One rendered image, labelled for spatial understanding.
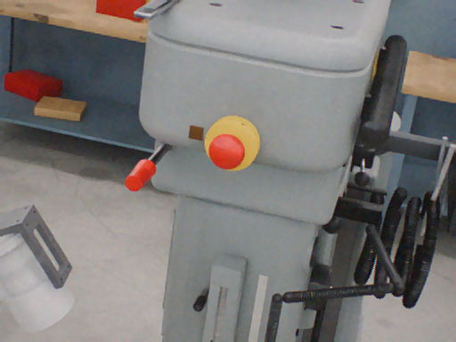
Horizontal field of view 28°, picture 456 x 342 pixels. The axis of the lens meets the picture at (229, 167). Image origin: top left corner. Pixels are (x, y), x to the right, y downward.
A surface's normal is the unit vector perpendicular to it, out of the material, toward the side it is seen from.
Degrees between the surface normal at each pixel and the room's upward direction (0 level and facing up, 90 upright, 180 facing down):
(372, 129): 90
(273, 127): 90
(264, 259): 90
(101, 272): 0
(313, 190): 90
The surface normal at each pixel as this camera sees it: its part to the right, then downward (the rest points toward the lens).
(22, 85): -0.54, 0.25
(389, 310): 0.14, -0.91
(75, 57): -0.22, 0.34
